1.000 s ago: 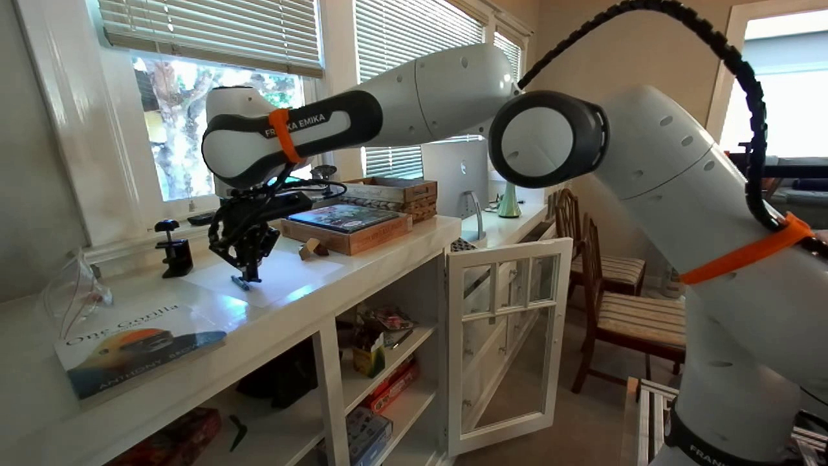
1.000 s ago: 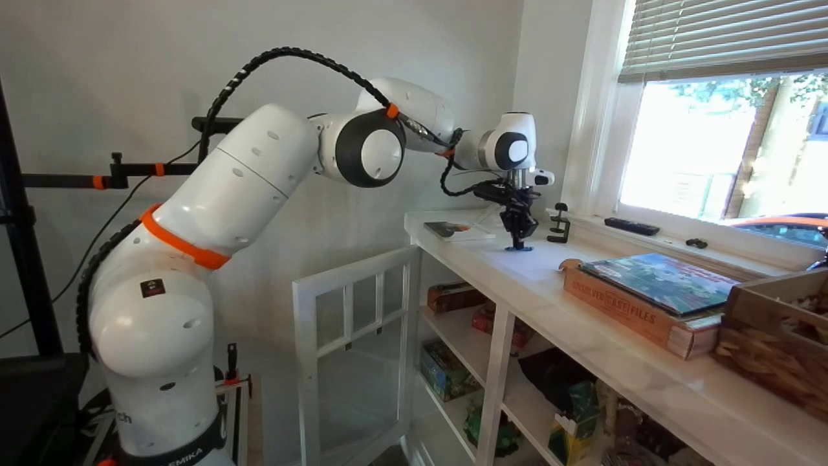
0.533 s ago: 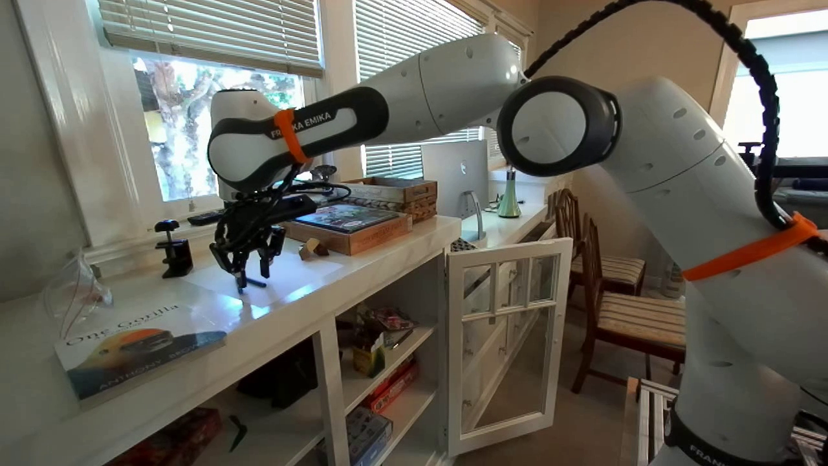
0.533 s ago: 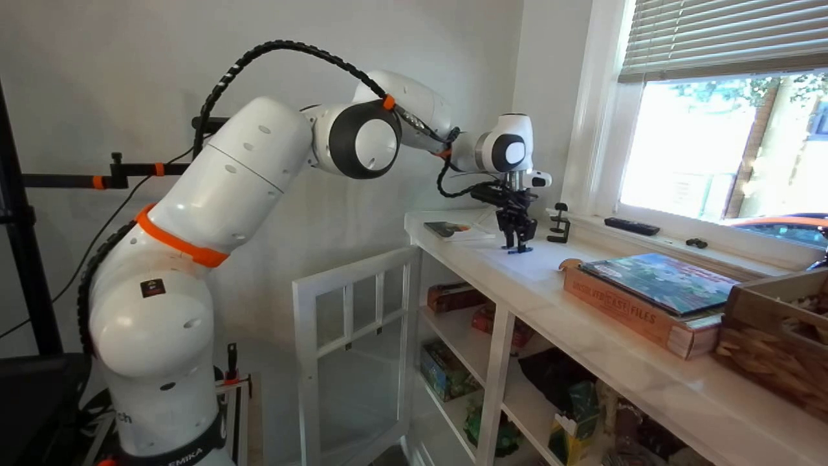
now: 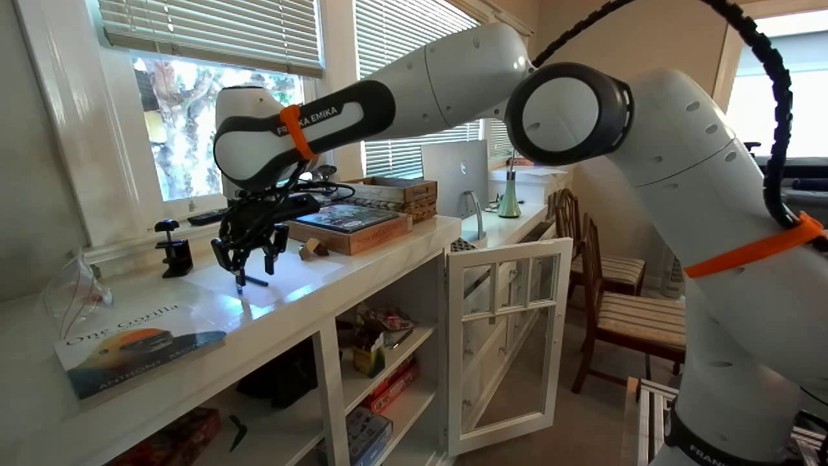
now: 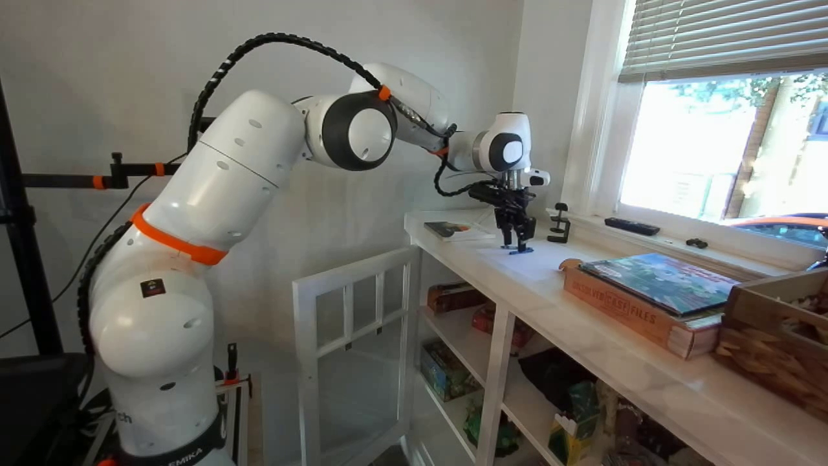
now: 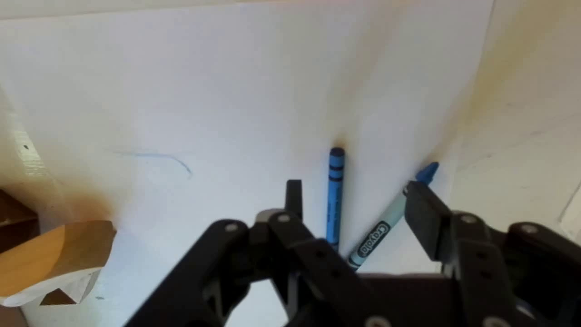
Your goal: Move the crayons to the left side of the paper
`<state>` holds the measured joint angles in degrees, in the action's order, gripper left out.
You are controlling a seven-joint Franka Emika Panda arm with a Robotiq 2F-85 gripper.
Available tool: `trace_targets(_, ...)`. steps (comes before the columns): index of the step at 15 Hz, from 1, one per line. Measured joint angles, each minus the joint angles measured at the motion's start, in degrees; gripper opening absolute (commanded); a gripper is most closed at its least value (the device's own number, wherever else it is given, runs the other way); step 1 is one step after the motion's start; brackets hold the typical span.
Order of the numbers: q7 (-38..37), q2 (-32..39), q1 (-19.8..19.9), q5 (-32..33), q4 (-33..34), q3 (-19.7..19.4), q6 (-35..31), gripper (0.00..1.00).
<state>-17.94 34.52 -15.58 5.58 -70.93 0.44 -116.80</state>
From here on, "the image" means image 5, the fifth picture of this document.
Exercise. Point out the red flat box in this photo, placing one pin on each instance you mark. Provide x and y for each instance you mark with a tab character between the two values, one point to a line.
391	390

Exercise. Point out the yellow green puzzle box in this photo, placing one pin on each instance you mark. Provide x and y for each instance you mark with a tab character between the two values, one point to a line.
369	359

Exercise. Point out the green bottle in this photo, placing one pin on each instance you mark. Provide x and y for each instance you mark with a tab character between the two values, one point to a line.
511	198

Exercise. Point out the white paper sheet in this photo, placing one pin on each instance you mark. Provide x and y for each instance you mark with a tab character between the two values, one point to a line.
299	286

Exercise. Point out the white window blind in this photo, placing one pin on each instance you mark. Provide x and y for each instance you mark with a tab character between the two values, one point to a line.
396	30
207	34

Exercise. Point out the brown woven box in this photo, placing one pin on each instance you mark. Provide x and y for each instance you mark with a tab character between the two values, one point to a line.
418	201

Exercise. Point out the white shelf cabinet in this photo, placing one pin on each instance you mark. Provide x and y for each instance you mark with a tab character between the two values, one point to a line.
326	364

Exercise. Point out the silver computer monitor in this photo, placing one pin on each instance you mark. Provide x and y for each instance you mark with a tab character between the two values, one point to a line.
456	177

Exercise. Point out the wooden chair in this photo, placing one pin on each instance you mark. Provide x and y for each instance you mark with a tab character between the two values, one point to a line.
637	319
617	272

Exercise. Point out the white glass-pane cabinet door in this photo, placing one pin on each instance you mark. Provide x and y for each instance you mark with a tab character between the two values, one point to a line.
507	260

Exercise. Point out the white slatted crate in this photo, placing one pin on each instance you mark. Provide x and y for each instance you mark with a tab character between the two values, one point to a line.
650	422

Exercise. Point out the small wooden block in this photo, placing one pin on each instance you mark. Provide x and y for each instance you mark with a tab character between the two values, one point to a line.
313	250

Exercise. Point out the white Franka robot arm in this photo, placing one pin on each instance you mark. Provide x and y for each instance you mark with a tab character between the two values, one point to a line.
449	79

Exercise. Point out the pink toy package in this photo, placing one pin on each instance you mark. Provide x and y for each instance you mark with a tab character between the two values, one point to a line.
395	326

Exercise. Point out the white framed window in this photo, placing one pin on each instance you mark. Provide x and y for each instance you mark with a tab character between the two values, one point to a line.
183	131

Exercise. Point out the brown Unsolved Case Files box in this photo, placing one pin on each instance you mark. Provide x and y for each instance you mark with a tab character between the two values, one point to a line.
370	242

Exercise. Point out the black bag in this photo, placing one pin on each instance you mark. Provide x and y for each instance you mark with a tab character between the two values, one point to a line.
280	378

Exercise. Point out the black remote control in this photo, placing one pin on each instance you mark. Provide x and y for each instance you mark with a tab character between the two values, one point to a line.
205	216

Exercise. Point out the blue cardboard box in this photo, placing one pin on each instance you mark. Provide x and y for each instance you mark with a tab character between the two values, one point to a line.
369	436

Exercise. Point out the clear plastic bag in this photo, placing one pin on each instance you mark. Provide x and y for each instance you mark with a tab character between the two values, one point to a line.
74	293

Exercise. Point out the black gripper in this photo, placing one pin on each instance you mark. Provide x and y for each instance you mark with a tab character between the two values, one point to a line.
254	224

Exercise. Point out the black clamp mount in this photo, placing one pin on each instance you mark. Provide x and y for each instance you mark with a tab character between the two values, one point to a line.
175	254

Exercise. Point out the sunset cover book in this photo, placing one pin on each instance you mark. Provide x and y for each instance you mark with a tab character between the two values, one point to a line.
139	344

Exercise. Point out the dark game box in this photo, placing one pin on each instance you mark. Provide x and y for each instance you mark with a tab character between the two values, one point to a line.
171	442

